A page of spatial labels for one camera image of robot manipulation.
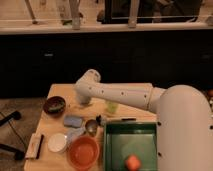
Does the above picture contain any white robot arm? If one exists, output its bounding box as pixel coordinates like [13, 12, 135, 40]
[74, 69, 213, 171]

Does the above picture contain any green transparent cup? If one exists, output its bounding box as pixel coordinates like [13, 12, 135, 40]
[106, 100, 118, 114]

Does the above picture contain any black marker pen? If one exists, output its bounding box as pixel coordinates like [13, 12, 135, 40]
[121, 118, 136, 121]

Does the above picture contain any blue sponge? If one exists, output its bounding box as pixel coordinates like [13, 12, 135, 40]
[63, 116, 83, 128]

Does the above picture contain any green plastic bin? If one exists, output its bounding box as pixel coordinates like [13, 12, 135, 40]
[103, 122, 158, 171]

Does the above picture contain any dark brown bowl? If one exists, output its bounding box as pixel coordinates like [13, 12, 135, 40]
[43, 96, 66, 117]

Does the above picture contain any clear plastic bag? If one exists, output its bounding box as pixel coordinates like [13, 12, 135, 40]
[67, 127, 85, 143]

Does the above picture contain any orange plastic bowl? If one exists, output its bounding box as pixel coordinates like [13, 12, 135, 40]
[67, 136, 100, 171]

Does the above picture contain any orange fruit in bin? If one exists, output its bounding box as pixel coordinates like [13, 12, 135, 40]
[125, 155, 141, 171]

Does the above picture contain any black stand leg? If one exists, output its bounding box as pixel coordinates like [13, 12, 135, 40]
[0, 111, 21, 126]

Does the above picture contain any white brush with black handle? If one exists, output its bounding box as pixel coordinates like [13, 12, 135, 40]
[25, 133, 44, 159]

